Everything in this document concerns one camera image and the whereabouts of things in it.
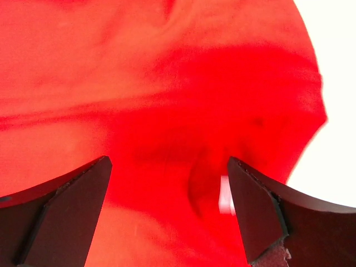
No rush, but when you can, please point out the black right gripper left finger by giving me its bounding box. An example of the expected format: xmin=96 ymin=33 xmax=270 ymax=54
xmin=1 ymin=156 xmax=112 ymax=267

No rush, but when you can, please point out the red t-shirt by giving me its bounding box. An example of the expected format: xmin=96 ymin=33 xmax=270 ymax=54
xmin=1 ymin=1 xmax=327 ymax=266

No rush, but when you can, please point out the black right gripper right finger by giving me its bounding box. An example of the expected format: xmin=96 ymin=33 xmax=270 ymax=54
xmin=228 ymin=157 xmax=355 ymax=266

